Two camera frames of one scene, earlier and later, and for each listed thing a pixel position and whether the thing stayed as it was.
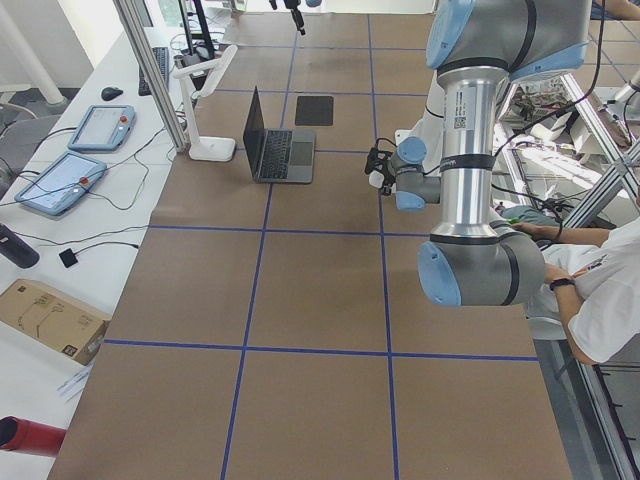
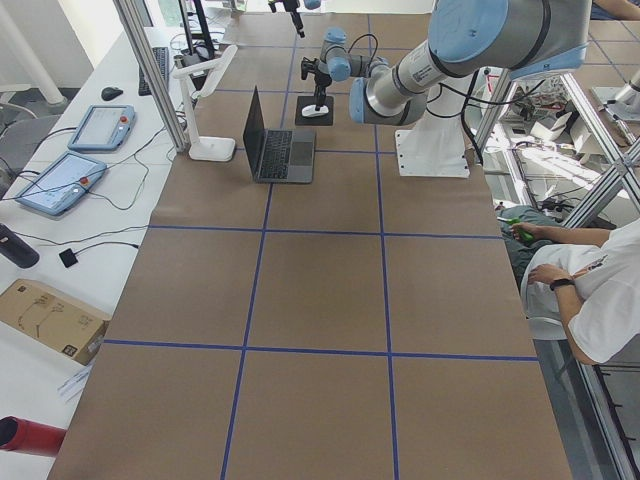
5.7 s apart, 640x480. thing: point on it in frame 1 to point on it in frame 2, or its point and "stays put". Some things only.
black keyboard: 161,55 stays put
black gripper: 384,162 to 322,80
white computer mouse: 376,179 to 310,111
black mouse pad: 314,110 stays put
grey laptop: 278,155 stays put
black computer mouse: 109,93 stays put
